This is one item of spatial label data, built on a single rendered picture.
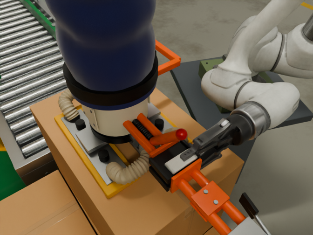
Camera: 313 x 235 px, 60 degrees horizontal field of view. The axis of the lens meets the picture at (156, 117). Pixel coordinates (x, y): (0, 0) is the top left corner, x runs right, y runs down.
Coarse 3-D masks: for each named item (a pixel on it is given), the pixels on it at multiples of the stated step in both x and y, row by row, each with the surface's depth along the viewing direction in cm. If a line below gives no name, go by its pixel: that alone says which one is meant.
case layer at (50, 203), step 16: (48, 176) 119; (16, 192) 114; (32, 192) 114; (48, 192) 114; (64, 192) 114; (0, 208) 109; (16, 208) 109; (32, 208) 109; (48, 208) 109; (64, 208) 109; (80, 208) 109; (0, 224) 105; (16, 224) 105; (32, 224) 105; (48, 224) 105; (64, 224) 105; (80, 224) 105
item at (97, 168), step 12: (60, 120) 85; (72, 120) 84; (84, 120) 84; (72, 132) 81; (72, 144) 79; (108, 144) 78; (84, 156) 76; (96, 156) 75; (108, 156) 73; (120, 156) 76; (96, 168) 72; (96, 180) 71; (108, 180) 70; (108, 192) 68
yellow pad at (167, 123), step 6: (162, 114) 87; (150, 120) 84; (156, 120) 81; (162, 120) 81; (168, 120) 85; (156, 126) 81; (162, 126) 81; (168, 126) 83; (174, 126) 83; (162, 132) 81
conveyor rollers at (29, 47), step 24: (0, 0) 236; (0, 24) 213; (24, 24) 208; (0, 48) 189; (24, 48) 190; (48, 48) 191; (0, 72) 171; (24, 72) 171; (48, 72) 172; (0, 96) 154; (24, 96) 153; (48, 96) 153; (24, 120) 141
